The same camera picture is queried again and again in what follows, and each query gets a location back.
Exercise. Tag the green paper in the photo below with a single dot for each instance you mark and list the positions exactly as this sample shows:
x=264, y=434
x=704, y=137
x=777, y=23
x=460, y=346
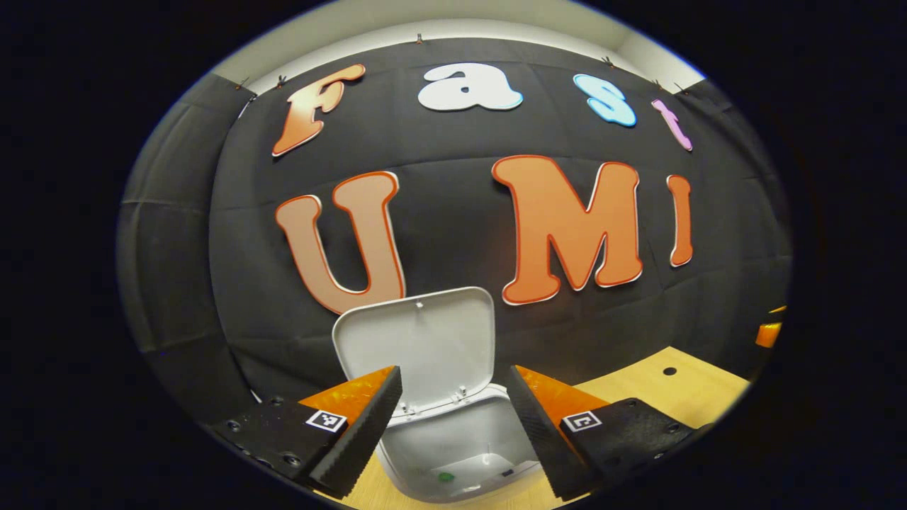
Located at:
x=446, y=477

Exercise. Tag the wooden desktop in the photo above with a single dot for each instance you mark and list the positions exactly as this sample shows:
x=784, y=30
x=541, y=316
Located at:
x=638, y=386

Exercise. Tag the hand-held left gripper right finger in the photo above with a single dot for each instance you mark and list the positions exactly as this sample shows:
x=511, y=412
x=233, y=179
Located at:
x=542, y=432

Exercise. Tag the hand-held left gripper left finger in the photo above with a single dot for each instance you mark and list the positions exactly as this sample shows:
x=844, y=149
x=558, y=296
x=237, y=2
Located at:
x=365, y=432

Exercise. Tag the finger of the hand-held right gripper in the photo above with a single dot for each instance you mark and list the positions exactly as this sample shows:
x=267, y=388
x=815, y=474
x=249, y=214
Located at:
x=767, y=334

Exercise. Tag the white desktop garbage bin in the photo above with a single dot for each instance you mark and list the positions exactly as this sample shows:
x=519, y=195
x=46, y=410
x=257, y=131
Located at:
x=425, y=340

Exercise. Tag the black backdrop cloth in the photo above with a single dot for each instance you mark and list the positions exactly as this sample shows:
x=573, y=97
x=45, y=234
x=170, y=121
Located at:
x=453, y=234

